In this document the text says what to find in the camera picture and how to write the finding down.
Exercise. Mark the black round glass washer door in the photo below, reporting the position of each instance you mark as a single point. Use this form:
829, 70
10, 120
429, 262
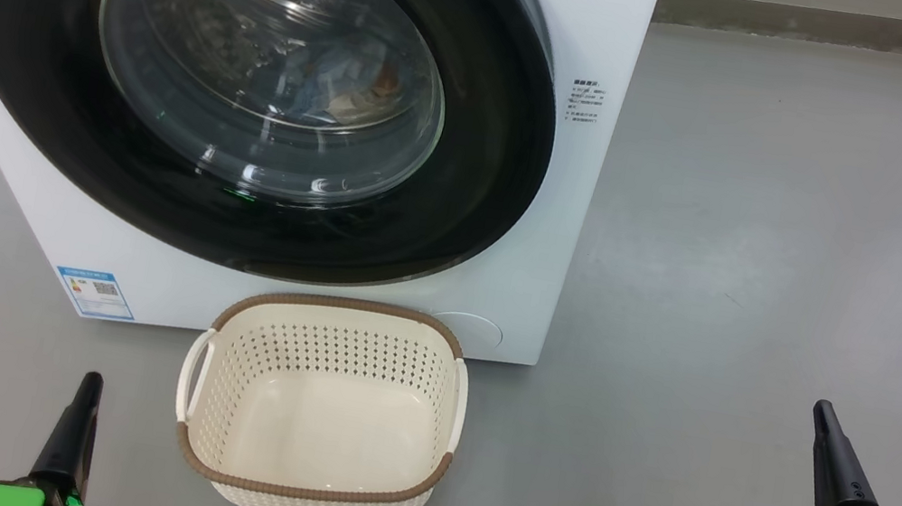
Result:
17, 52

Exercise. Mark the white front-load washing machine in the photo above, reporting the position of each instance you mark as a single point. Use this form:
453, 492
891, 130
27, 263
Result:
571, 218

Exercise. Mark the blue energy label sticker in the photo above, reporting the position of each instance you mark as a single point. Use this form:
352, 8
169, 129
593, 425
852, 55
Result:
94, 294

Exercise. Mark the cream perforated laundry basket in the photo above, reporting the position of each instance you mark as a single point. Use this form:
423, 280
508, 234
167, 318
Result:
321, 424

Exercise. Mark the round white filter cover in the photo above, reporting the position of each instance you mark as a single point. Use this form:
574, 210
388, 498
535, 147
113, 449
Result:
484, 332

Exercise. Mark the printed text label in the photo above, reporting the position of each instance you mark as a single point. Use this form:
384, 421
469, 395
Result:
584, 101

